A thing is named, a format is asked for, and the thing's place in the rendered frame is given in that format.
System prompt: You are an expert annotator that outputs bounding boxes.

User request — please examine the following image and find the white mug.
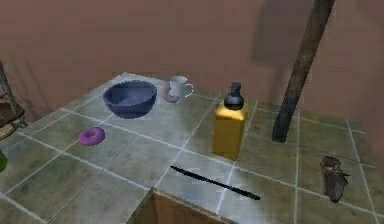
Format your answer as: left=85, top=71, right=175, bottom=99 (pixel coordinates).
left=168, top=75, right=195, bottom=104

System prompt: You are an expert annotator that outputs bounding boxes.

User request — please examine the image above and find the pink frosted doughnut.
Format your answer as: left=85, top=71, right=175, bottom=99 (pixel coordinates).
left=161, top=86, right=181, bottom=104

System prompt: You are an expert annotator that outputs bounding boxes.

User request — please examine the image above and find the yellow bottle with black pump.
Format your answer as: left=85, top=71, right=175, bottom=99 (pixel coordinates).
left=212, top=81, right=250, bottom=161

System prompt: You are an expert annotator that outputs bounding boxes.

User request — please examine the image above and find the blue bowl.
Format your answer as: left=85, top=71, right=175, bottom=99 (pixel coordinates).
left=102, top=80, right=158, bottom=120

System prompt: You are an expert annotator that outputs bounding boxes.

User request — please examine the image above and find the thin black knife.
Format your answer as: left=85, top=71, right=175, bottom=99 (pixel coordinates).
left=169, top=165, right=262, bottom=201

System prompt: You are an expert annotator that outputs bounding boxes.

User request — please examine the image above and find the brown wooden box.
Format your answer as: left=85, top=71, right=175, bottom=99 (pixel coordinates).
left=125, top=186, right=240, bottom=224

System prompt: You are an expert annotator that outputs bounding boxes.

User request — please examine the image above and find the purple frosted doughnut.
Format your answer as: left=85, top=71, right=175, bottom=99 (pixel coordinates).
left=77, top=126, right=106, bottom=147

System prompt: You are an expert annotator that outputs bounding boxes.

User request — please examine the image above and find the dark brown lumpy object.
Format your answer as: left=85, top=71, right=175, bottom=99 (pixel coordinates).
left=319, top=155, right=350, bottom=204

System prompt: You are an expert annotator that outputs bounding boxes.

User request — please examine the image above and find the dark wooden chair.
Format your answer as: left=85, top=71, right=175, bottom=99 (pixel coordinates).
left=0, top=60, right=29, bottom=142

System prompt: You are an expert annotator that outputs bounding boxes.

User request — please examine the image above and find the green round object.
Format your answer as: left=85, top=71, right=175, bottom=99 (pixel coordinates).
left=0, top=149, right=9, bottom=174

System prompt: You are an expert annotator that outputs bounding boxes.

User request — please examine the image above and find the dark brown post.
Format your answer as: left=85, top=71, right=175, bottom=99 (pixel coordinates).
left=271, top=0, right=336, bottom=144

